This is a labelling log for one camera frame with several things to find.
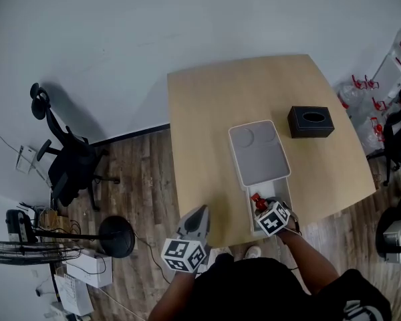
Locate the person's left forearm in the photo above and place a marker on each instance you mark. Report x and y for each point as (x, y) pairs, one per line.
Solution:
(173, 296)

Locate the black tissue box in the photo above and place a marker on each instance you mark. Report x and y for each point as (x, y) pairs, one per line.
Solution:
(310, 121)

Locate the tall white carton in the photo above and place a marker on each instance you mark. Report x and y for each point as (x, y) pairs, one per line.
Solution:
(392, 69)

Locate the white box with grey lid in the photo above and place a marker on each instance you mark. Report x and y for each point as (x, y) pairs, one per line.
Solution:
(259, 152)

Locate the small red bottle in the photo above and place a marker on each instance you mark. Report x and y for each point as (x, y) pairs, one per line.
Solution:
(259, 202)

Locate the clear bags of red bottles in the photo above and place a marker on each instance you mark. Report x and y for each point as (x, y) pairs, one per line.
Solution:
(364, 112)

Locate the person's black shirt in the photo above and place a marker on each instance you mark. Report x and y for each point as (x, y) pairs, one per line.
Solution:
(254, 289)

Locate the flat white printed box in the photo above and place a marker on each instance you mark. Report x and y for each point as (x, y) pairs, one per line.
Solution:
(74, 294)

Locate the brown wooden crate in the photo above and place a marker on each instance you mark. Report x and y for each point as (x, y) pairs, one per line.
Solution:
(53, 220)

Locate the grey metal device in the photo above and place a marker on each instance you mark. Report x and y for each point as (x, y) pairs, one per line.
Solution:
(397, 239)

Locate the black appliance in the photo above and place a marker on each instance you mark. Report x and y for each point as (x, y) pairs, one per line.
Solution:
(18, 224)

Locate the person's right forearm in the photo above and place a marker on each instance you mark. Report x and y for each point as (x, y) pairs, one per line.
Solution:
(307, 263)

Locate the black standing fan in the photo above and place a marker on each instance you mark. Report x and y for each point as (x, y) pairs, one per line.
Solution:
(117, 234)

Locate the black office chair with headrest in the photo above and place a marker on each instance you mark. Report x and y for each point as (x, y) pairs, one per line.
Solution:
(70, 166)

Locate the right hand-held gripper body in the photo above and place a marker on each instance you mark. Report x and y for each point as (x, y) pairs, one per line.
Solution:
(272, 219)

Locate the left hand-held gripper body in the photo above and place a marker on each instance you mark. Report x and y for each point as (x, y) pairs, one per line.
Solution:
(182, 254)

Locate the white cardboard box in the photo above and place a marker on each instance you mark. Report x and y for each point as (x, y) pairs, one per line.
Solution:
(90, 267)

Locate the white paper sheet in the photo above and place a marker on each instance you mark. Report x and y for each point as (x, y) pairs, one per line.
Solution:
(26, 158)

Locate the person's white shoe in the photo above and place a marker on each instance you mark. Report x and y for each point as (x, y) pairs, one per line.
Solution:
(253, 252)
(219, 253)

